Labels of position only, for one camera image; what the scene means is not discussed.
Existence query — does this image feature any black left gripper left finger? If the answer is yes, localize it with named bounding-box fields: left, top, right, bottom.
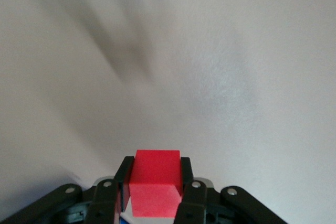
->
left=0, top=156, right=136, bottom=224

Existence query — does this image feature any small red cube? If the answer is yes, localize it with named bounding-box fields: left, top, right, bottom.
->
left=128, top=150, right=183, bottom=218

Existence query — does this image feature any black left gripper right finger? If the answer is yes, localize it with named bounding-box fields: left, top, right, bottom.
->
left=174, top=157, right=285, bottom=224

